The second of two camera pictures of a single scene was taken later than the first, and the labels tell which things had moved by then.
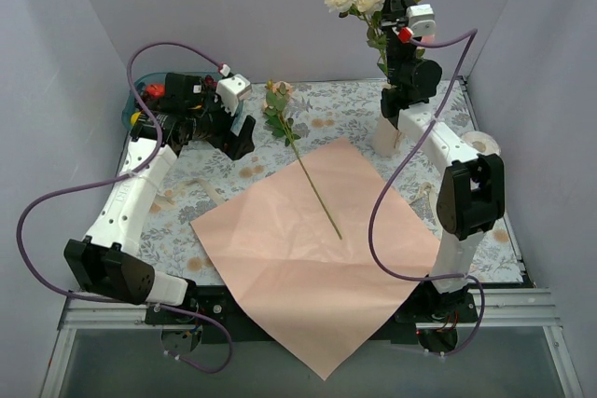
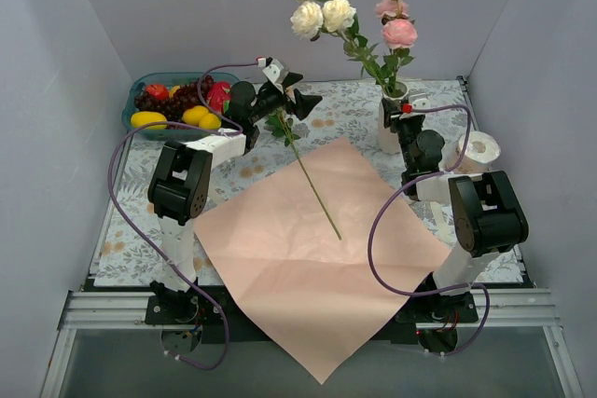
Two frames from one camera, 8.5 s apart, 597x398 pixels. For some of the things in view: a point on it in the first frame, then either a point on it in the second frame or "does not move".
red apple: x=156 y=89 does not move
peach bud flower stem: x=277 y=96 does not move
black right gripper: x=395 y=21 -> x=409 y=123
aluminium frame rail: x=500 y=307 does not move
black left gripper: x=226 y=127 -> x=289 y=99
